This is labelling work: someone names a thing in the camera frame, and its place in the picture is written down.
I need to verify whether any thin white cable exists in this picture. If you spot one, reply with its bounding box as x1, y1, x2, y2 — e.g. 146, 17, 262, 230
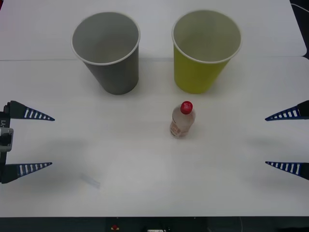
290, 2, 309, 12

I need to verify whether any clear bottle with red cap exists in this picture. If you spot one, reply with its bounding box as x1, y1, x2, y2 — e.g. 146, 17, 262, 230
169, 101, 197, 140

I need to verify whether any grey plastic waste bin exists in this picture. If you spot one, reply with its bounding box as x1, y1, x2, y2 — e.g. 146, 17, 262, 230
70, 11, 141, 95

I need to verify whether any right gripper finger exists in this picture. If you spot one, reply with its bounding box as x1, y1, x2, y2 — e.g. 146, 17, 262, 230
265, 161, 309, 181
264, 100, 309, 122

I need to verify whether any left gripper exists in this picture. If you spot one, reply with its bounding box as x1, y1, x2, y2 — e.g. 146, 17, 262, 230
0, 100, 56, 185

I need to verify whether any yellow-green plastic waste bin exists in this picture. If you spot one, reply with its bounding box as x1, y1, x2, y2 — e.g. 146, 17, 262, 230
171, 9, 242, 95

